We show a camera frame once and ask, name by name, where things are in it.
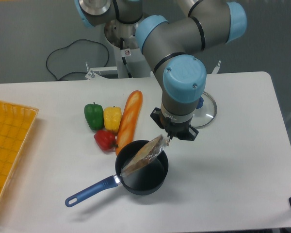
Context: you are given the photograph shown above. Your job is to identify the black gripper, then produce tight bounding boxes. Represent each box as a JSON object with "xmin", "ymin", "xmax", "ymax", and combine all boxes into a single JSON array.
[{"xmin": 150, "ymin": 107, "xmax": 199, "ymax": 141}]

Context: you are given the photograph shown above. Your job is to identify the toast slice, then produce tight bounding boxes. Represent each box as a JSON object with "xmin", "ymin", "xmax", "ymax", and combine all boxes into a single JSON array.
[{"xmin": 120, "ymin": 134, "xmax": 170, "ymax": 177}]

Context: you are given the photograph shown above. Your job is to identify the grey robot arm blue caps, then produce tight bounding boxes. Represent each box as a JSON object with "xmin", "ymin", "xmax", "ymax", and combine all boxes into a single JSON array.
[{"xmin": 75, "ymin": 0, "xmax": 247, "ymax": 141}]

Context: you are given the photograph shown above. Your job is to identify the glass pot lid blue knob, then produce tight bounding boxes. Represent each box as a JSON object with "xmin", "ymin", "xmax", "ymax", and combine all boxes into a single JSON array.
[{"xmin": 191, "ymin": 91, "xmax": 217, "ymax": 129}]

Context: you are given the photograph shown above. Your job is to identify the orange baguette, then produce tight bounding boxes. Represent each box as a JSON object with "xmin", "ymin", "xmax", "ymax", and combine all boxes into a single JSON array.
[{"xmin": 115, "ymin": 90, "xmax": 143, "ymax": 155}]

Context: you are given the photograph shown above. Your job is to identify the yellow bell pepper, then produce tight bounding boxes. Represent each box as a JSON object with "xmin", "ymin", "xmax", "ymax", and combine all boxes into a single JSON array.
[{"xmin": 103, "ymin": 106, "xmax": 122, "ymax": 134}]

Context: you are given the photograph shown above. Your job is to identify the red bell pepper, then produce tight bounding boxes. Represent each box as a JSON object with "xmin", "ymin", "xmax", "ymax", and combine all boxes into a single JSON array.
[{"xmin": 94, "ymin": 130, "xmax": 118, "ymax": 151}]

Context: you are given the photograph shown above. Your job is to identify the green bell pepper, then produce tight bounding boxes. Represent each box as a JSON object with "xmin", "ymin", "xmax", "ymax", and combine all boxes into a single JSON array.
[{"xmin": 84, "ymin": 102, "xmax": 104, "ymax": 131}]

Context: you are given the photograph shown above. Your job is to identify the yellow woven basket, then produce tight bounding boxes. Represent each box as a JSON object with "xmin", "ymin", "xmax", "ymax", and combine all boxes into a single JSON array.
[{"xmin": 0, "ymin": 100, "xmax": 39, "ymax": 202}]

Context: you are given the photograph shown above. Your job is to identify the black pot blue handle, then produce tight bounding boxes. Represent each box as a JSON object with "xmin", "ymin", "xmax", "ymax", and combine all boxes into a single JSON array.
[{"xmin": 65, "ymin": 140, "xmax": 169, "ymax": 207}]

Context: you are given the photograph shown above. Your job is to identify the black cable on floor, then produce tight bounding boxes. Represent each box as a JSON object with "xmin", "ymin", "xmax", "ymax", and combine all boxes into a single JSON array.
[{"xmin": 46, "ymin": 39, "xmax": 110, "ymax": 81}]

